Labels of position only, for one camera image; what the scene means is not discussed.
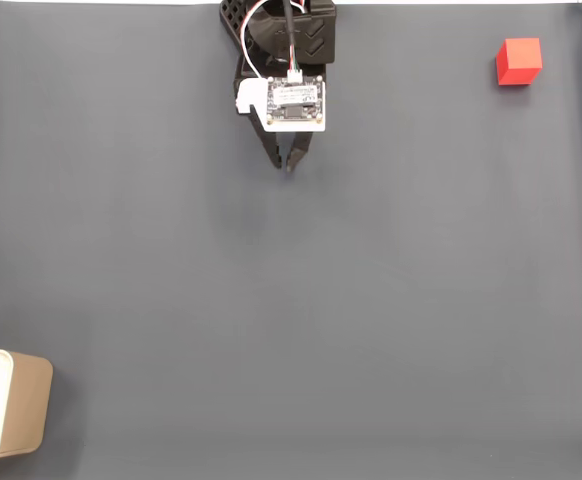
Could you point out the red cube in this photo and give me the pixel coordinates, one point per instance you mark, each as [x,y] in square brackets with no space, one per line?
[518,62]

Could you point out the beige box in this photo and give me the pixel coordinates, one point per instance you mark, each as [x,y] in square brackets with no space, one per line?
[26,405]

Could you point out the blue grey table mat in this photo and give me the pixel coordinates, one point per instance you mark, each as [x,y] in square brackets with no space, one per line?
[291,300]

